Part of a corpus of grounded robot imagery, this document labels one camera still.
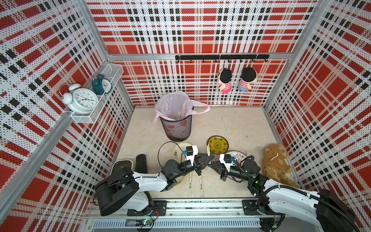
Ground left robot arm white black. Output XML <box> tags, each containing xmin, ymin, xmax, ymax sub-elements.
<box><xmin>94</xmin><ymin>153</ymin><xmax>214</xmax><ymax>216</ymax></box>

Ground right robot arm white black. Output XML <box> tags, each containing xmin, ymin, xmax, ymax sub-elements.
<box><xmin>208</xmin><ymin>154</ymin><xmax>359</xmax><ymax>232</ymax></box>

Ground wrapped chopsticks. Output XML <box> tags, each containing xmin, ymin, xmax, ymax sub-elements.
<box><xmin>188</xmin><ymin>173</ymin><xmax>192</xmax><ymax>198</ymax></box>
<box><xmin>198</xmin><ymin>176</ymin><xmax>204</xmax><ymax>198</ymax></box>

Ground cream plate with flowers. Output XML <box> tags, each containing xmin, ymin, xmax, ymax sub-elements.
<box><xmin>176</xmin><ymin>176</ymin><xmax>184</xmax><ymax>184</ymax></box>

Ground white plate orange sunburst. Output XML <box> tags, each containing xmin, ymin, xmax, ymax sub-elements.
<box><xmin>227</xmin><ymin>150</ymin><xmax>247</xmax><ymax>163</ymax></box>

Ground cream plate with black mark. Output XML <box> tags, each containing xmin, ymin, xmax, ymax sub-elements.
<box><xmin>173</xmin><ymin>142</ymin><xmax>192</xmax><ymax>163</ymax></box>

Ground yellow patterned plate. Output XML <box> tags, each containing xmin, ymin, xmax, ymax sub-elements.
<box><xmin>207</xmin><ymin>135</ymin><xmax>229</xmax><ymax>155</ymax></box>

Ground black mesh trash bin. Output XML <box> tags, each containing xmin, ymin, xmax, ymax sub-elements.
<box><xmin>159</xmin><ymin>112</ymin><xmax>192</xmax><ymax>142</ymax></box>

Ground brown teddy bear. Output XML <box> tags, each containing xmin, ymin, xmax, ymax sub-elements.
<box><xmin>262</xmin><ymin>144</ymin><xmax>300</xmax><ymax>189</ymax></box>

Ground green circuit board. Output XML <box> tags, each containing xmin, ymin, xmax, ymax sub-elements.
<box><xmin>125</xmin><ymin>219</ymin><xmax>153</xmax><ymax>228</ymax></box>

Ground pink plastic bin liner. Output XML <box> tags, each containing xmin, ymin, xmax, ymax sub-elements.
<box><xmin>152</xmin><ymin>91</ymin><xmax>211</xmax><ymax>124</ymax></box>

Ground doll with pink shirt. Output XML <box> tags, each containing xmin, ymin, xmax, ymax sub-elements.
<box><xmin>217</xmin><ymin>68</ymin><xmax>232</xmax><ymax>94</ymax></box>

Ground doll with striped blue shirt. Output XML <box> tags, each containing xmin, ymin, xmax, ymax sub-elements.
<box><xmin>238</xmin><ymin>67</ymin><xmax>257</xmax><ymax>92</ymax></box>

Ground teal alarm clock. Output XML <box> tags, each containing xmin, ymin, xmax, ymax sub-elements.
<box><xmin>92</xmin><ymin>74</ymin><xmax>113</xmax><ymax>95</ymax></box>

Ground white alarm clock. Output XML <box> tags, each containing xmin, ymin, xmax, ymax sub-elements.
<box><xmin>62</xmin><ymin>84</ymin><xmax>99</xmax><ymax>115</ymax></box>

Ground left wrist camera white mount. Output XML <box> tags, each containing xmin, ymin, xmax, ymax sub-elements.
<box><xmin>183</xmin><ymin>146</ymin><xmax>198</xmax><ymax>166</ymax></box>

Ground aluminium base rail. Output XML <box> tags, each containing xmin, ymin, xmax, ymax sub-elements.
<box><xmin>83</xmin><ymin>198</ymin><xmax>328</xmax><ymax>232</ymax></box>

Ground white wire wall shelf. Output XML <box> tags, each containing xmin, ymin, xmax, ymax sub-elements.
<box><xmin>62</xmin><ymin>64</ymin><xmax>124</xmax><ymax>124</ymax></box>

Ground black wall hook rail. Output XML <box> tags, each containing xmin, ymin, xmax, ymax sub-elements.
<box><xmin>175</xmin><ymin>54</ymin><xmax>270</xmax><ymax>61</ymax></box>

